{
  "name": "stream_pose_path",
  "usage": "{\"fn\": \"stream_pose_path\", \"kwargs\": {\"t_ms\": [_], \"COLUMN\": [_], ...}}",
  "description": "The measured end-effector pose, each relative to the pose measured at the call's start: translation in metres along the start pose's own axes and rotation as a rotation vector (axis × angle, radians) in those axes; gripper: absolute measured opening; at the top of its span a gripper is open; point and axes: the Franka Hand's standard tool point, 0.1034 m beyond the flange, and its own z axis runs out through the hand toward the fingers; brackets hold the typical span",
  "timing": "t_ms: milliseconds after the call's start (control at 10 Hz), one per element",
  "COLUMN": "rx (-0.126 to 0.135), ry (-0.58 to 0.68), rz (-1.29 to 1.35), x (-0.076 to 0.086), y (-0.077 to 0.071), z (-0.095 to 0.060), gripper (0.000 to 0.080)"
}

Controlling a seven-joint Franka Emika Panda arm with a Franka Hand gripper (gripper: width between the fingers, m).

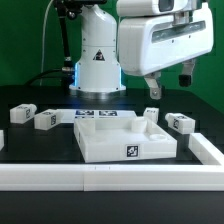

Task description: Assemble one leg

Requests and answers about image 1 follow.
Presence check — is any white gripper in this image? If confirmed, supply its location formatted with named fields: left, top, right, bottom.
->
left=118, top=3, right=214, bottom=100

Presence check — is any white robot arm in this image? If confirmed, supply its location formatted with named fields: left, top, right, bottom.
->
left=69, top=0, right=213, bottom=99

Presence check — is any white U-shaped obstacle fence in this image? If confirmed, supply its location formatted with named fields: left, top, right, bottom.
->
left=0, top=133, right=224, bottom=191

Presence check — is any white sheet with AprilTags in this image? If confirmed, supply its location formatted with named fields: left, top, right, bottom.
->
left=60, top=109, right=136, bottom=123

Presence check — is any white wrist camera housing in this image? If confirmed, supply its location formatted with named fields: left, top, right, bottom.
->
left=115, top=0, right=208, bottom=18

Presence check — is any black cable bundle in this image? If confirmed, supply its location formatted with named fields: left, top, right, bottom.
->
left=23, top=67, right=74, bottom=87

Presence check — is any white cable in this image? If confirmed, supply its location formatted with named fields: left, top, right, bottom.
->
left=39, top=0, right=55, bottom=87

